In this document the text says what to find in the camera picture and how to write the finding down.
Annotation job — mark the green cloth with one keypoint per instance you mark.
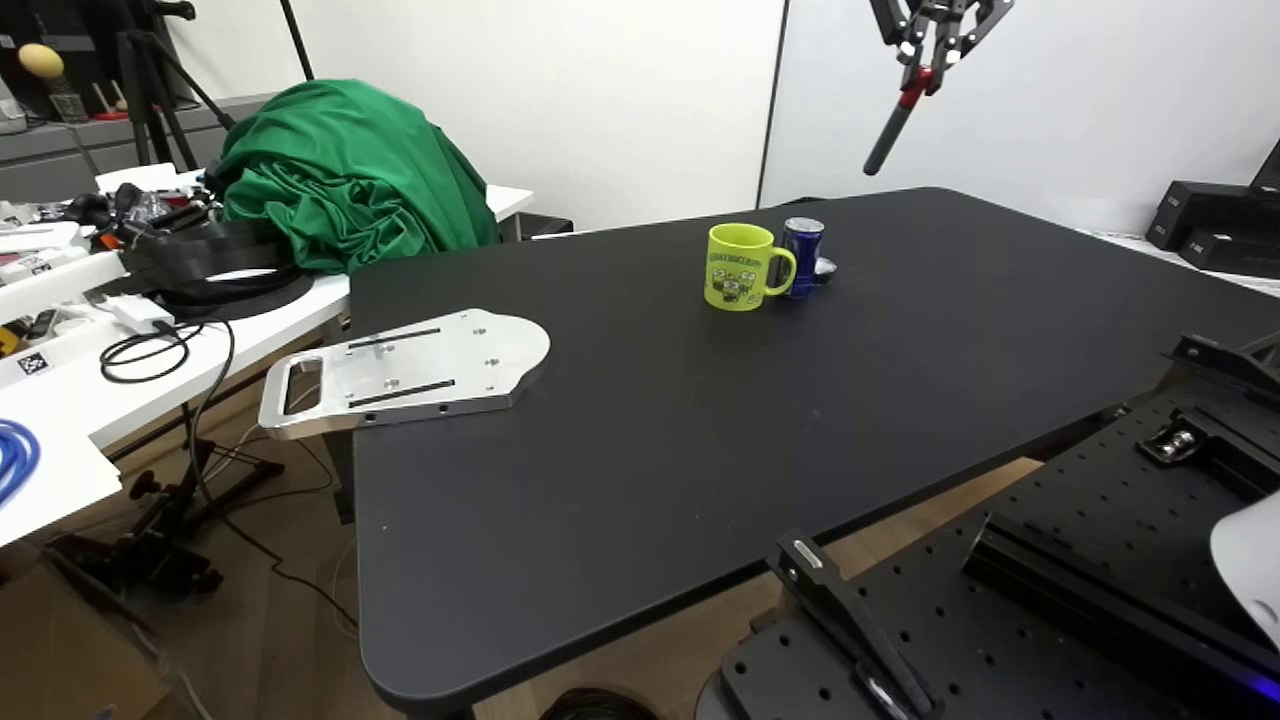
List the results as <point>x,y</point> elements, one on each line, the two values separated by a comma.
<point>344,173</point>

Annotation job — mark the black equipment box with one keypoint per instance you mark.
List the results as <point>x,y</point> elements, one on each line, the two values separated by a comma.
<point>1220,223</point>

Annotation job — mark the black rail with silver bracket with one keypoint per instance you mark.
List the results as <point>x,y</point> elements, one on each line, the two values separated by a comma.
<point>1205,447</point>

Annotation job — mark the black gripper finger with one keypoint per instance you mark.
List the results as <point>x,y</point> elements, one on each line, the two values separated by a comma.
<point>903,31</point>
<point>968,31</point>

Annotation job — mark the black perforated breadboard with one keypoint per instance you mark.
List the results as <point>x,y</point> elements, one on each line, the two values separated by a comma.
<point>1066,601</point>

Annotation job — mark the black table clamp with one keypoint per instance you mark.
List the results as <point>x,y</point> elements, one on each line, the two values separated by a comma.
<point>852,620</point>

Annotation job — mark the silver metal plate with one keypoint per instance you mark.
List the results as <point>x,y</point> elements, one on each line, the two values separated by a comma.
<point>402,364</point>

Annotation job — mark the black bag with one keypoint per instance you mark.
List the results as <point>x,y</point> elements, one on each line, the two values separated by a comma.
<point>203,260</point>

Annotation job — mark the blue drink can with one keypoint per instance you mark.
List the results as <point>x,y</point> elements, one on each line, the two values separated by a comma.
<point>807,254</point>

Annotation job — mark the yellow-green printed mug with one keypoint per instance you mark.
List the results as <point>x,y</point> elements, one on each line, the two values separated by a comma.
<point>743,267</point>

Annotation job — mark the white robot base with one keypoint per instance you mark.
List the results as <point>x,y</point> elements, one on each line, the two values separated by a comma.
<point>1252,567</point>

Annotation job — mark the black tripod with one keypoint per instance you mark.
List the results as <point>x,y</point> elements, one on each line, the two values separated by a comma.
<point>154,82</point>

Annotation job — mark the black rail with blue light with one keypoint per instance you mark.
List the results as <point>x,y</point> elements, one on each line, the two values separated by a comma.
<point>1106,587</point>

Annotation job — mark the yellow ball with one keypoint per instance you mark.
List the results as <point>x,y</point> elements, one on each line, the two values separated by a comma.
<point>40,62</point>

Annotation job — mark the black marker with red cap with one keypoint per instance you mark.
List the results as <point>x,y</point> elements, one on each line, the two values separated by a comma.
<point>891,124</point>

